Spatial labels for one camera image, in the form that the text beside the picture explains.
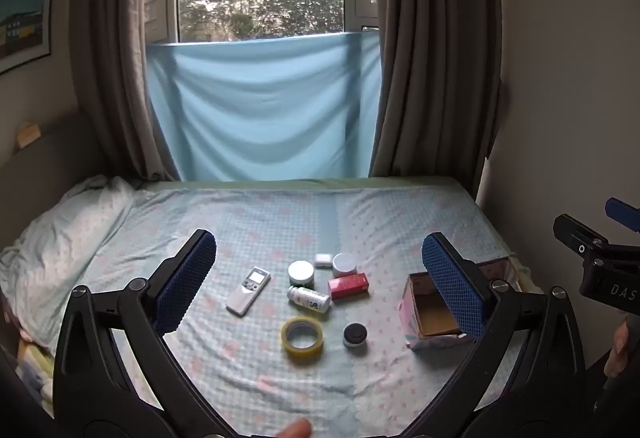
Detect white remote control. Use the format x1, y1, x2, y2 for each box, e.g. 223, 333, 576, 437
226, 266, 272, 317

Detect folded light cloths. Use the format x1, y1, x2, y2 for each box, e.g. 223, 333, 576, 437
15, 338, 56, 419

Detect person's right hand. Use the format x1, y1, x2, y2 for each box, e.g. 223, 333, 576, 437
603, 318, 633, 380

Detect yellow tape roll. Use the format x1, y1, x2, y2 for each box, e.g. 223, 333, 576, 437
280, 316, 325, 360

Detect framed wall picture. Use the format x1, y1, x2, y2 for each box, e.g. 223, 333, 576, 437
0, 0, 55, 75

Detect small black lidded jar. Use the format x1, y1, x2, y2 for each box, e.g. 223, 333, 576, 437
343, 323, 367, 351

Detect grey-brown curtain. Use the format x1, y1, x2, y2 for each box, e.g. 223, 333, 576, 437
367, 0, 503, 199
70, 0, 183, 181

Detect white plastic bottle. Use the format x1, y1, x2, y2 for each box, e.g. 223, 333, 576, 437
287, 285, 332, 314

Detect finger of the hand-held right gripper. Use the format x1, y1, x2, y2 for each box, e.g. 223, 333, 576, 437
604, 197, 640, 235
552, 214, 612, 256

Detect pink patterned cardboard box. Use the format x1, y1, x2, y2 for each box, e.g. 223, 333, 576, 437
398, 255, 526, 350

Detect small yellow box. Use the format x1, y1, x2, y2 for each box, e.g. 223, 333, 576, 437
15, 120, 42, 150

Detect white round jar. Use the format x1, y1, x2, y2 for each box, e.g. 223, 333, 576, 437
332, 252, 359, 279

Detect person's left hand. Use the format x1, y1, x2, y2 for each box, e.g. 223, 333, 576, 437
275, 418, 314, 438

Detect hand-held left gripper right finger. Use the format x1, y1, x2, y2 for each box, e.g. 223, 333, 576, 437
404, 232, 587, 438

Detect checked floral bed sheet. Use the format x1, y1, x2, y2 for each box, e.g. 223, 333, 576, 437
0, 179, 531, 438

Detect light printed pillow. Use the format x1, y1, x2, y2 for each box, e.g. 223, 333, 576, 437
0, 175, 136, 349

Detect red carton box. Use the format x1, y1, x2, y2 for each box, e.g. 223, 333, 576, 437
327, 272, 371, 301

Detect light blue hanging cloth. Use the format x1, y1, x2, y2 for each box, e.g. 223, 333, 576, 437
145, 30, 383, 183

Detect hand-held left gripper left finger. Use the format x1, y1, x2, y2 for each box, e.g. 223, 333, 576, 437
52, 229, 236, 438

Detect green jar with white lid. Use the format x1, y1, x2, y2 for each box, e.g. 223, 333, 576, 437
288, 261, 316, 290

